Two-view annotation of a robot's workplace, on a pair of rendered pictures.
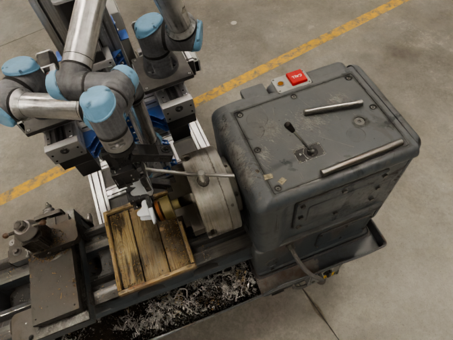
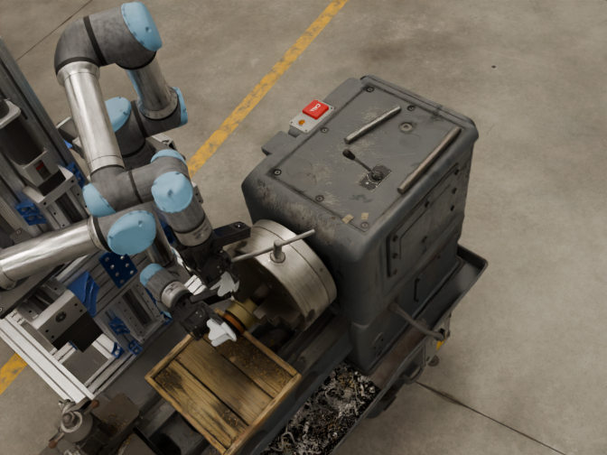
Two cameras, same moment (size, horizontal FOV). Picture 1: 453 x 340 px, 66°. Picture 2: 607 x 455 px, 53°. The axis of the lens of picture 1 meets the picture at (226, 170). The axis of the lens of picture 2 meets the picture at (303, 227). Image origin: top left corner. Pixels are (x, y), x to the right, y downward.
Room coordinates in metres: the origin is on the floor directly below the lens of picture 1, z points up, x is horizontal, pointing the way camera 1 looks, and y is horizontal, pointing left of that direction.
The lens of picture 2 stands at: (-0.27, 0.42, 2.52)
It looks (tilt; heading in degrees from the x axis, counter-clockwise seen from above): 52 degrees down; 333
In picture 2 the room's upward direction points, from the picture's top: 12 degrees counter-clockwise
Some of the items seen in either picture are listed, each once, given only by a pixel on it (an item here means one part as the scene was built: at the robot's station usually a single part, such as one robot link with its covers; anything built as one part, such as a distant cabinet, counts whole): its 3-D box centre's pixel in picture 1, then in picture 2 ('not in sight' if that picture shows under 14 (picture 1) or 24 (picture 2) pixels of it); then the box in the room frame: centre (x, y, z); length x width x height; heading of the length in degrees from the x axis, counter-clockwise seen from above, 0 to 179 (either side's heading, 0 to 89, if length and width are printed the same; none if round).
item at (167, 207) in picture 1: (168, 207); (240, 315); (0.59, 0.23, 1.08); 0.09 x 0.09 x 0.09; 14
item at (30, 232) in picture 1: (24, 229); (74, 423); (0.56, 0.71, 1.13); 0.08 x 0.08 x 0.03
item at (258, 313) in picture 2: (195, 220); (283, 313); (0.51, 0.14, 1.08); 0.12 x 0.11 x 0.05; 12
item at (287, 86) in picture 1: (290, 86); (312, 121); (0.93, -0.29, 1.23); 0.13 x 0.08 x 0.05; 102
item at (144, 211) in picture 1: (145, 212); (218, 332); (0.57, 0.30, 1.10); 0.09 x 0.06 x 0.03; 12
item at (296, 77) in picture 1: (296, 77); (315, 110); (0.94, -0.31, 1.26); 0.06 x 0.06 x 0.02; 12
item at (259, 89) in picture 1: (255, 96); (280, 147); (0.90, -0.15, 1.24); 0.09 x 0.08 x 0.03; 102
